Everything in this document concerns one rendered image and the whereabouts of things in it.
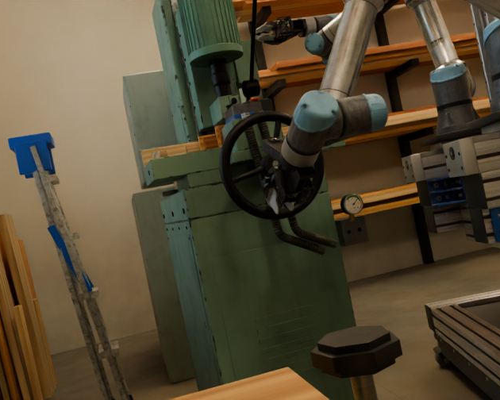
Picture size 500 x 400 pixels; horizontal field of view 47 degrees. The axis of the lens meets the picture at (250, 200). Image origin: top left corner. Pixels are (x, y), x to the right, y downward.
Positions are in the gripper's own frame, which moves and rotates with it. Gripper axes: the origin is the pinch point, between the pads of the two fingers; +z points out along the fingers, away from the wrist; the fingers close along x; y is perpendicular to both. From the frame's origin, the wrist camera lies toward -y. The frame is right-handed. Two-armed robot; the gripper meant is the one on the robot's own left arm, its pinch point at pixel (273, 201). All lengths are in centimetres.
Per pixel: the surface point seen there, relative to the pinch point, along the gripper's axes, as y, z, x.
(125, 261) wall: -122, 253, 0
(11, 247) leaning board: -91, 149, -65
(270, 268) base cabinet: 0.4, 38.1, 8.2
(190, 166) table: -29.8, 22.5, -8.4
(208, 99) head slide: -61, 31, 9
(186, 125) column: -62, 43, 3
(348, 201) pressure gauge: -7.8, 24.0, 33.9
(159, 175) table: -29.3, 23.6, -17.3
